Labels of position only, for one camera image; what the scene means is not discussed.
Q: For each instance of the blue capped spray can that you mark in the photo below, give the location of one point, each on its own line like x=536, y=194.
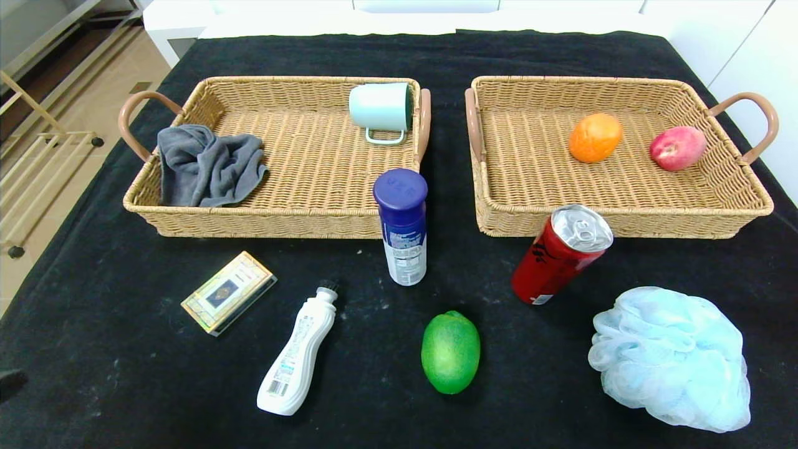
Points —
x=405, y=249

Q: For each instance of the gold card box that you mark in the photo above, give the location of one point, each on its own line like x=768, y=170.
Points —
x=227, y=293

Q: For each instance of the white bottle with brush cap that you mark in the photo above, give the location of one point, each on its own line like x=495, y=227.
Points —
x=299, y=349

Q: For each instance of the black table cloth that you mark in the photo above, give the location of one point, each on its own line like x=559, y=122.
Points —
x=436, y=56

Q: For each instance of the red drink can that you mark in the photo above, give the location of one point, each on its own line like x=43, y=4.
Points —
x=555, y=262

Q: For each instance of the orange fruit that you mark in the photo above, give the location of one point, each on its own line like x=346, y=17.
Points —
x=595, y=137

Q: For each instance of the beige metal rack on wheels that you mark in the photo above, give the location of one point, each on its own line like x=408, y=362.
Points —
x=68, y=133

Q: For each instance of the green lime fruit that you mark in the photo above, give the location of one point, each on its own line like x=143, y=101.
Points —
x=450, y=352

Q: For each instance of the mint green enamel mug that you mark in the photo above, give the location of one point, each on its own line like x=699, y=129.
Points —
x=377, y=106

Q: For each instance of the pink red peach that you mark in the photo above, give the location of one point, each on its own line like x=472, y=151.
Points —
x=678, y=148

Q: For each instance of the grey cloth towel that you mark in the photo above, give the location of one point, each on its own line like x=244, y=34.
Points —
x=206, y=168

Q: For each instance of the light blue bath pouf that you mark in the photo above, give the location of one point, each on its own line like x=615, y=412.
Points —
x=670, y=358

